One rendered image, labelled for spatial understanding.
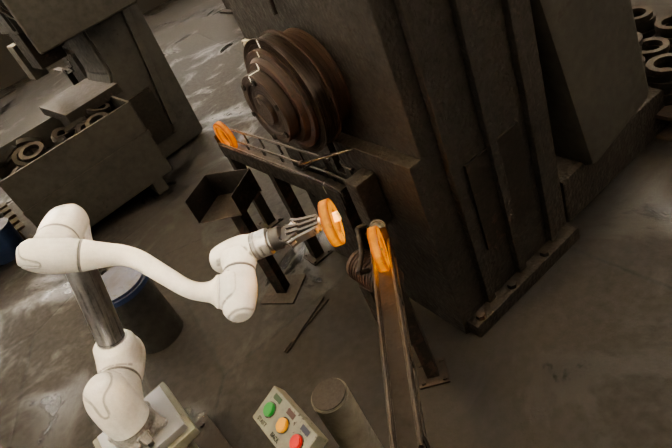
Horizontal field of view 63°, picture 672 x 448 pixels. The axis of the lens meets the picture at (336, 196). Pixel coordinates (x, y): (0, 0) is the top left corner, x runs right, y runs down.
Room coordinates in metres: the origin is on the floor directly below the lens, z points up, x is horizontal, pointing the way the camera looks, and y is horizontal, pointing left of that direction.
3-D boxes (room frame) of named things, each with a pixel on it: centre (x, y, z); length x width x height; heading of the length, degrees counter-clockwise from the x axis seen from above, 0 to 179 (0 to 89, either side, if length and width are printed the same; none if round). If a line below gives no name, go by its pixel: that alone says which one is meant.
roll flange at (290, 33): (1.95, -0.08, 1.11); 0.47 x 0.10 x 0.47; 24
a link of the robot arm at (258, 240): (1.46, 0.27, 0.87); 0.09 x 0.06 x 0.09; 169
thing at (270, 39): (1.92, 0.00, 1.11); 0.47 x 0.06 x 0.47; 24
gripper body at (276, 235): (1.45, 0.20, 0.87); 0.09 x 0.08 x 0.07; 79
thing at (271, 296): (2.27, 0.48, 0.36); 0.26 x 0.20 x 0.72; 59
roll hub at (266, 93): (1.88, 0.09, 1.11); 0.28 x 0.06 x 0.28; 24
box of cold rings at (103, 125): (4.16, 1.72, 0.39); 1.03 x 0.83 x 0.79; 118
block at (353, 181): (1.71, -0.11, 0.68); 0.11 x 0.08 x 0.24; 114
